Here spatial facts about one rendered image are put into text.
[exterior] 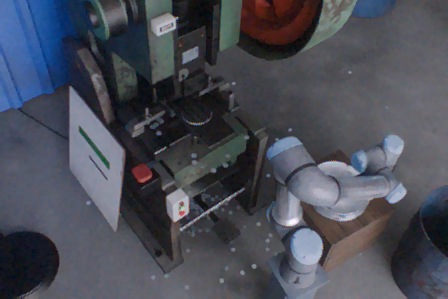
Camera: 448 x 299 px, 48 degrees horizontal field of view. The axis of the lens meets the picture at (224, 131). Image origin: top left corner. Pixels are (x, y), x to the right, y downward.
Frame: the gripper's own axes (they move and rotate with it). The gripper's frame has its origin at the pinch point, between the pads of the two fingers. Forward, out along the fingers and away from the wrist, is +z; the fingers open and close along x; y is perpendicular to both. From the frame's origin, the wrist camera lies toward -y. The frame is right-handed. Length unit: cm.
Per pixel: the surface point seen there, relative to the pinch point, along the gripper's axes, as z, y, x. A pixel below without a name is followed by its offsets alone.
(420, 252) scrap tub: 20.7, 19.4, -23.7
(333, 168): 17.3, 3.4, 26.2
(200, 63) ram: -44, -54, 53
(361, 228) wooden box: 21.7, 1.8, -4.6
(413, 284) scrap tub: 43, 21, -29
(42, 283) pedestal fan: 52, -139, 33
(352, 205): 17.3, 1.6, 5.2
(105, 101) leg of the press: -14, -91, 73
